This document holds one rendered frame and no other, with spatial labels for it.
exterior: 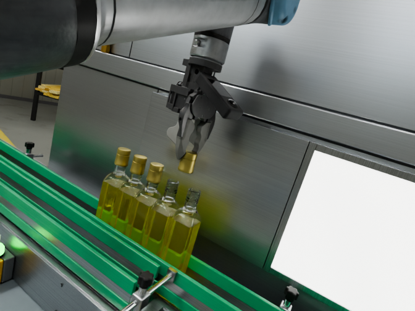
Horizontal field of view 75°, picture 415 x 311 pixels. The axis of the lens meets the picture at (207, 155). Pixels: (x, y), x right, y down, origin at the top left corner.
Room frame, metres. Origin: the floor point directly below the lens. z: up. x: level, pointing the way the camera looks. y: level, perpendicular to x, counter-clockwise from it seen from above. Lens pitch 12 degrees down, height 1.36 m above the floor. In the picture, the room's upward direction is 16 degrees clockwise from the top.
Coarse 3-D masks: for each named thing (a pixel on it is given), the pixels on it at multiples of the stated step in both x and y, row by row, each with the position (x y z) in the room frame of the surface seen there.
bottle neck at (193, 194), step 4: (192, 188) 0.60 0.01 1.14; (188, 192) 0.58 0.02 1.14; (192, 192) 0.58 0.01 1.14; (196, 192) 0.58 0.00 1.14; (200, 192) 0.59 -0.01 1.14; (188, 196) 0.58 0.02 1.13; (192, 196) 0.58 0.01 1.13; (196, 196) 0.58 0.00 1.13; (188, 200) 0.58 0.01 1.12; (192, 200) 0.57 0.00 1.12; (196, 200) 0.58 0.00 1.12; (188, 204) 0.58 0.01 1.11; (192, 204) 0.58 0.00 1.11; (196, 204) 0.58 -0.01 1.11; (184, 208) 0.58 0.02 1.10; (188, 208) 0.58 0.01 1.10; (192, 208) 0.58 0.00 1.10
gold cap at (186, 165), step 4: (188, 152) 0.57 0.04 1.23; (192, 152) 0.58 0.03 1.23; (184, 156) 0.56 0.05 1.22; (188, 156) 0.56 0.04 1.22; (192, 156) 0.56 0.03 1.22; (196, 156) 0.57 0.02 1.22; (180, 160) 0.57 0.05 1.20; (184, 160) 0.56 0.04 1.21; (188, 160) 0.56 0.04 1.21; (192, 160) 0.57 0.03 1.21; (180, 164) 0.57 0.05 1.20; (184, 164) 0.56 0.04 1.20; (188, 164) 0.56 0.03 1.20; (192, 164) 0.57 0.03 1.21; (180, 168) 0.56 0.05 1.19; (184, 168) 0.56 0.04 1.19; (188, 168) 0.56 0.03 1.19; (192, 168) 0.57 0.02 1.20; (184, 172) 0.56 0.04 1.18; (188, 172) 0.56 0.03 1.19; (192, 172) 0.57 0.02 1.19
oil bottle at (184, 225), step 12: (180, 216) 0.57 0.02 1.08; (192, 216) 0.57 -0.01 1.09; (180, 228) 0.56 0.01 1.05; (192, 228) 0.56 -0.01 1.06; (168, 240) 0.57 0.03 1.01; (180, 240) 0.56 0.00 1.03; (192, 240) 0.58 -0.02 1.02; (168, 252) 0.57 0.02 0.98; (180, 252) 0.55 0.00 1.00; (180, 264) 0.56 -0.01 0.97
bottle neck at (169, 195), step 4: (168, 180) 0.60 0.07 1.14; (172, 180) 0.62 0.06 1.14; (176, 180) 0.62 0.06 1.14; (168, 184) 0.60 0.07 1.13; (172, 184) 0.60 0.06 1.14; (176, 184) 0.60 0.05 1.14; (168, 188) 0.60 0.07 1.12; (172, 188) 0.60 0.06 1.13; (176, 188) 0.60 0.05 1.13; (164, 192) 0.60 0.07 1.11; (168, 192) 0.60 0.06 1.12; (172, 192) 0.60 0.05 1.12; (176, 192) 0.61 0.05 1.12; (164, 196) 0.60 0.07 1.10; (168, 196) 0.60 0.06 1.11; (172, 196) 0.60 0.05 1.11; (164, 200) 0.60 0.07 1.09; (168, 200) 0.60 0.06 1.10; (172, 200) 0.60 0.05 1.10
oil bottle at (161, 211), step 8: (160, 200) 0.60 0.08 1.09; (152, 208) 0.59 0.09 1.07; (160, 208) 0.59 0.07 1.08; (168, 208) 0.58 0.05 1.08; (176, 208) 0.60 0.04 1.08; (152, 216) 0.59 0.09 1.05; (160, 216) 0.58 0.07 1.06; (168, 216) 0.58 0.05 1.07; (152, 224) 0.59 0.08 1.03; (160, 224) 0.58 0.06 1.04; (168, 224) 0.58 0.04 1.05; (152, 232) 0.59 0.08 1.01; (160, 232) 0.58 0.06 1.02; (144, 240) 0.59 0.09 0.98; (152, 240) 0.58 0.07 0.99; (160, 240) 0.57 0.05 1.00; (152, 248) 0.58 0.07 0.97; (160, 248) 0.58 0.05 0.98; (160, 256) 0.58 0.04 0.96
